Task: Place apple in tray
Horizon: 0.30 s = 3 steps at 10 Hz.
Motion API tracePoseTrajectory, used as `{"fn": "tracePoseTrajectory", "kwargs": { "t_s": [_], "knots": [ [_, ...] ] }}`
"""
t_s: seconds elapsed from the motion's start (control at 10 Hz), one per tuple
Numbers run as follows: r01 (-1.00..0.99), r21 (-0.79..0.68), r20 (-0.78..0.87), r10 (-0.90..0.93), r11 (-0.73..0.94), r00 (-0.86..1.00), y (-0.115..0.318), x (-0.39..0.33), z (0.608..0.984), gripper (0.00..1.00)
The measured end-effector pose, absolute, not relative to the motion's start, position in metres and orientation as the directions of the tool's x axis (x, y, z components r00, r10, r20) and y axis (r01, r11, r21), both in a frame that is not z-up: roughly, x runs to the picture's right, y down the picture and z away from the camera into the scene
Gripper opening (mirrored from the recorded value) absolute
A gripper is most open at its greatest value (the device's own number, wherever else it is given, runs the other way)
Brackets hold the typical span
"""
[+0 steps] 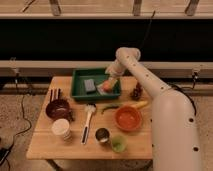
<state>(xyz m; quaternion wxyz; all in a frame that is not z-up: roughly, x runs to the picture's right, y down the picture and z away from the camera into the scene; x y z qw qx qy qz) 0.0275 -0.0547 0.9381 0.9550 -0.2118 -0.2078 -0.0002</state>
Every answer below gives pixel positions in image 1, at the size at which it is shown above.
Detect orange red apple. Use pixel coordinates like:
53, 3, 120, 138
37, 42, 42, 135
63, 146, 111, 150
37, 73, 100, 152
102, 80, 112, 92

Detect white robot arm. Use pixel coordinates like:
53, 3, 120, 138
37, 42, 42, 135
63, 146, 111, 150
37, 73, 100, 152
106, 47, 202, 171

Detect green plastic tray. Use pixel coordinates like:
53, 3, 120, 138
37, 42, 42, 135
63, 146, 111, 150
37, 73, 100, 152
71, 68, 121, 101

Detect grey sponge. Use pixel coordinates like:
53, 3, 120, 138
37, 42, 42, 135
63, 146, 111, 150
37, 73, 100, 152
84, 79, 96, 93

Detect dark red grapes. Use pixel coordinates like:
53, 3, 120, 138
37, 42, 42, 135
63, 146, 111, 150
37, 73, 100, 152
130, 83, 143, 100

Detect green chili pepper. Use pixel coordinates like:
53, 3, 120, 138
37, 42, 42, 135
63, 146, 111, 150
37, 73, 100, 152
101, 105, 120, 114

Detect yellow banana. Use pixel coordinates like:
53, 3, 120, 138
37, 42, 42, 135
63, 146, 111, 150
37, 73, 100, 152
130, 101, 148, 109

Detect orange bowl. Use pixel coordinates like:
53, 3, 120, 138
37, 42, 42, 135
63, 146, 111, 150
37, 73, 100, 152
114, 106, 142, 132

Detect wooden table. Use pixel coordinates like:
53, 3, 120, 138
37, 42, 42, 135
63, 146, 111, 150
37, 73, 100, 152
27, 76, 152, 159

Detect dark fork utensils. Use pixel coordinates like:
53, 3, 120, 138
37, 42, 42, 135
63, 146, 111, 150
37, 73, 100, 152
50, 88, 61, 102

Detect metal cup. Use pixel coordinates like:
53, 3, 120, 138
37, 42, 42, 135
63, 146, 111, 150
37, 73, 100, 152
95, 128, 110, 144

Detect dark red bowl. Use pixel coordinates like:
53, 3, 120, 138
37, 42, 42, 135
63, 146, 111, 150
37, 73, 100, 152
46, 99, 70, 120

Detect green plastic cup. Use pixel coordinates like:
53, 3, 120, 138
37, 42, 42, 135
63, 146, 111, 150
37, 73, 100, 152
111, 135, 127, 153

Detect white paper cup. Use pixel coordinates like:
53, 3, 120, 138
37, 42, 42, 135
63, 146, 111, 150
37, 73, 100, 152
51, 119, 71, 140

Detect black cable to wall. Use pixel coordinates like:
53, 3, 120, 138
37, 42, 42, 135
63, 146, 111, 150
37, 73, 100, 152
139, 10, 157, 51

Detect black cable right floor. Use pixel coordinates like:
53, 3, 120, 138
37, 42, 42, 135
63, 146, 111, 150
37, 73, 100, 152
169, 83, 198, 114

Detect black cable floor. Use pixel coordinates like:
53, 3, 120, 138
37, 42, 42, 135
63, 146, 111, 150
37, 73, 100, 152
0, 94, 33, 166
169, 83, 198, 114

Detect black cable left floor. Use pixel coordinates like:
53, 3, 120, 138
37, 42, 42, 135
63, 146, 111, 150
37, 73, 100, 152
0, 94, 33, 166

